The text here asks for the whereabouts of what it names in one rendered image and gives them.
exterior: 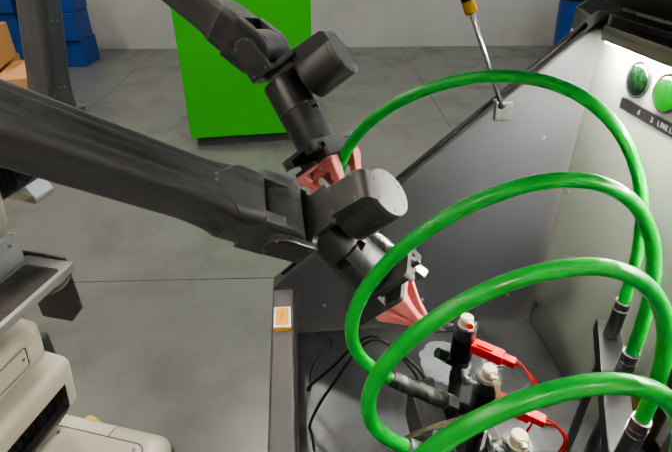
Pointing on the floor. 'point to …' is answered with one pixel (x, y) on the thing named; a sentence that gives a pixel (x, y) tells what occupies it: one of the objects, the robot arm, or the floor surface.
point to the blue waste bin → (568, 12)
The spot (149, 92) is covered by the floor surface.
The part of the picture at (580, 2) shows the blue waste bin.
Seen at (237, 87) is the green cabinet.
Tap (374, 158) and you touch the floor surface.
